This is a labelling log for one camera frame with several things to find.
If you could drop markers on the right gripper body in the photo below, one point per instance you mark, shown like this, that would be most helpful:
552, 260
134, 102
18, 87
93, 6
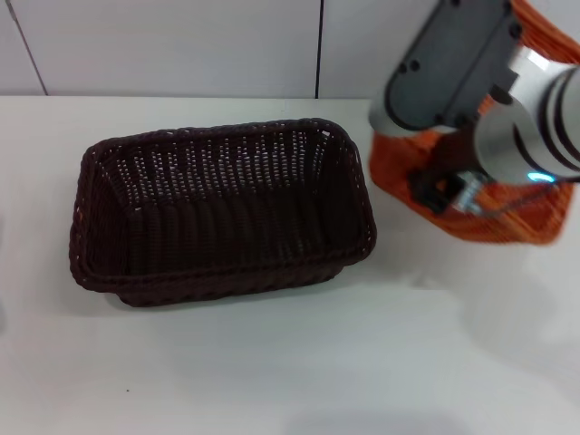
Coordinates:
466, 192

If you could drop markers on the orange woven basket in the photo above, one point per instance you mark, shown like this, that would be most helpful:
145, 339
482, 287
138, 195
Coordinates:
498, 232

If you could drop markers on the dark brown woven basket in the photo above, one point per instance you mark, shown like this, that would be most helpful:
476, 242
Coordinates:
217, 235

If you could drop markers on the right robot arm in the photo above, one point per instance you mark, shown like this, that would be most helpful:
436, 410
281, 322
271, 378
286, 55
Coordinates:
453, 59

